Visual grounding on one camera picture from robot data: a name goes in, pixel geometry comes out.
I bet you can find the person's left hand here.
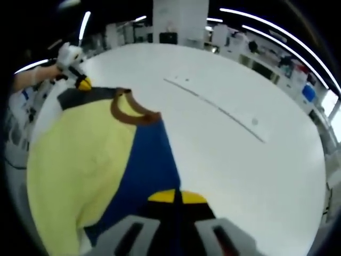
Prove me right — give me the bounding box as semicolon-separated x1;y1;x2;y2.
33;63;68;82

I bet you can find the white table cable cover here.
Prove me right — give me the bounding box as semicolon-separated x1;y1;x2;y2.
163;74;269;144

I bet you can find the blue storage box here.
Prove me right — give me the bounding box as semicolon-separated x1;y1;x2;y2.
302;83;317;102

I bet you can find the white cabinet row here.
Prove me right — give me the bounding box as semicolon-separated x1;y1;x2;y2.
239;53;302;89

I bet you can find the black chair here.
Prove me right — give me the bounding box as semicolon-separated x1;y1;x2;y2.
159;31;178;45

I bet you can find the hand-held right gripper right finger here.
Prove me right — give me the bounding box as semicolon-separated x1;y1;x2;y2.
178;190;265;256

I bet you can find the yellow blue black garment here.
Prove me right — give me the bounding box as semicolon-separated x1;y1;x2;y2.
26;86;182;256

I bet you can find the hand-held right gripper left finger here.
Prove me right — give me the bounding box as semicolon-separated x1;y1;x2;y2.
92;188;177;256

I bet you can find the white square pillar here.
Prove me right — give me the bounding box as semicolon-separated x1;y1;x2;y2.
152;0;209;46

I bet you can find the ceiling air vent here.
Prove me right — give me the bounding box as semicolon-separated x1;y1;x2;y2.
269;29;288;43

